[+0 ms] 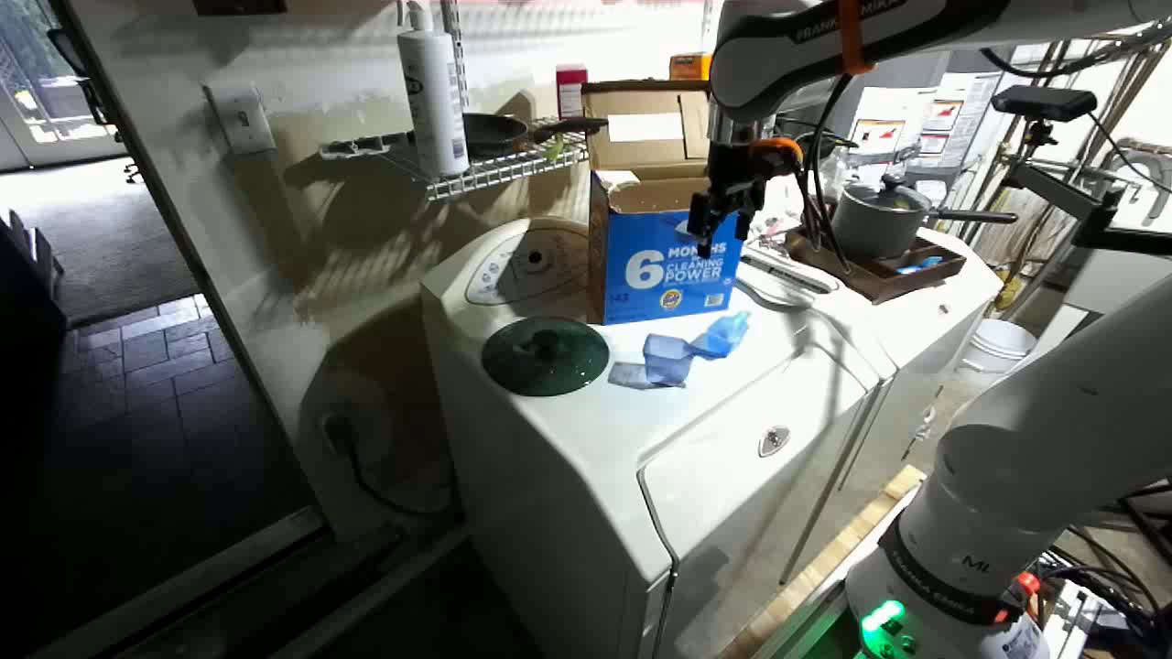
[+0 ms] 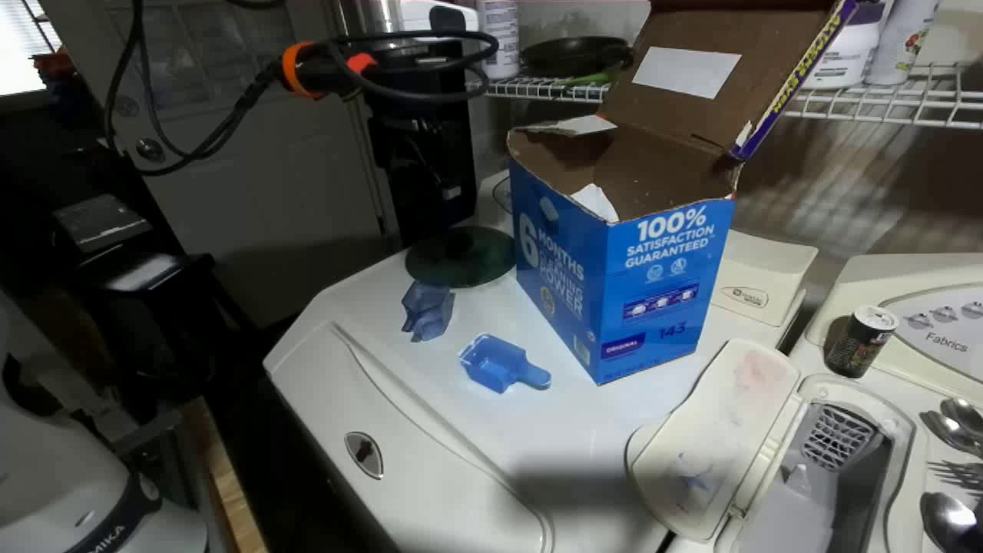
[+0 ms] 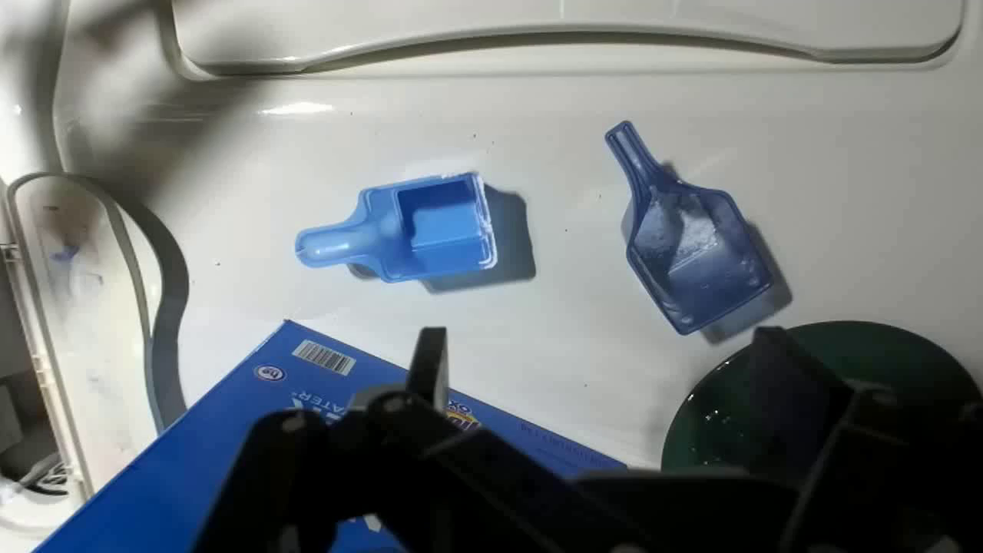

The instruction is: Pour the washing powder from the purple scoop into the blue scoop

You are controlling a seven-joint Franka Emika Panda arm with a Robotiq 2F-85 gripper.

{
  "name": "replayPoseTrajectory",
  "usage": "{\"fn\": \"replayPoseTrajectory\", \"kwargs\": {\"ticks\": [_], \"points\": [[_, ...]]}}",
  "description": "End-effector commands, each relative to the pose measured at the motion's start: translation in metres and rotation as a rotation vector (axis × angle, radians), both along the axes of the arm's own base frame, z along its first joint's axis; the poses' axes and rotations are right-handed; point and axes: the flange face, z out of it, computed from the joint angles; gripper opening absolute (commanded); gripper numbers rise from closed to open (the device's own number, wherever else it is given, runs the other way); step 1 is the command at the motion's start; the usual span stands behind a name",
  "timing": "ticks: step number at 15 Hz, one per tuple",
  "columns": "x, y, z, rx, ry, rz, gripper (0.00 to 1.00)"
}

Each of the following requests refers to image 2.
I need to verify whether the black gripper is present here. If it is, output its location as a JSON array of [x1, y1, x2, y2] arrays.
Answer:
[[365, 59, 481, 248]]

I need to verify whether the blue plastic scoop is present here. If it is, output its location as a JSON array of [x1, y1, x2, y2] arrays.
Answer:
[[455, 331, 555, 400]]

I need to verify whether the grey panel door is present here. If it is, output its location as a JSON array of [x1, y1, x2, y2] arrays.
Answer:
[[36, 0, 406, 331]]

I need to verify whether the tall white bottle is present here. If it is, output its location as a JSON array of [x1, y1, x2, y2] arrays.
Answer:
[[474, 0, 521, 80]]

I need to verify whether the blue detergent cardboard box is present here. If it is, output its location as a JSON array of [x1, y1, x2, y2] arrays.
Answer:
[[504, 0, 856, 391]]

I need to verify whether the black frying pan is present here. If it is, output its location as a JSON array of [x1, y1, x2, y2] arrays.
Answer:
[[516, 35, 637, 84]]

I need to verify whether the metal door knob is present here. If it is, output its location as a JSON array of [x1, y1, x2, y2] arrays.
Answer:
[[133, 136, 169, 166]]

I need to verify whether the dark grey box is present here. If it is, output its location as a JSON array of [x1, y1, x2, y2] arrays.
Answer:
[[52, 195, 155, 258]]

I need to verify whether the wooden platform board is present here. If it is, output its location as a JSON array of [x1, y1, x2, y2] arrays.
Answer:
[[184, 395, 271, 553]]

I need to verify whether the white plastic lint lid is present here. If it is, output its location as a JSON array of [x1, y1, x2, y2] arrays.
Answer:
[[624, 338, 804, 543]]

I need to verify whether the dark jar with white lid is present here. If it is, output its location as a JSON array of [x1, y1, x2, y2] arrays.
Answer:
[[820, 300, 904, 382]]

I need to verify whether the bright window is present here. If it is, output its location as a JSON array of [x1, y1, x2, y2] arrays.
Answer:
[[0, 0, 62, 102]]

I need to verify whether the grey lint filter screen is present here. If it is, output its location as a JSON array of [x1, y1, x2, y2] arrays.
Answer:
[[730, 395, 915, 553]]

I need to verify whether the white dryer machine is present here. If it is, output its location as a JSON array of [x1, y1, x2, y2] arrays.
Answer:
[[624, 248, 983, 553]]

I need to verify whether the brown cardboard box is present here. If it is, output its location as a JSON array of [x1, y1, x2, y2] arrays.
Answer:
[[479, 59, 983, 136]]

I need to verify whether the white printed bottle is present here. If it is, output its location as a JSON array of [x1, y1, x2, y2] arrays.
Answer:
[[862, 0, 943, 88]]

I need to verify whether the metal spoon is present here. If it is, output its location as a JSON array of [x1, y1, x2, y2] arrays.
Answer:
[[915, 489, 983, 553], [936, 393, 983, 432], [915, 409, 983, 462]]

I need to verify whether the metal fork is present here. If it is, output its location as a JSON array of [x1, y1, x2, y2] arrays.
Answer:
[[926, 459, 983, 494]]

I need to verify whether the orange cable strap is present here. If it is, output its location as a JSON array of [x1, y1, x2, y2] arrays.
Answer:
[[279, 41, 323, 102], [343, 50, 382, 80]]

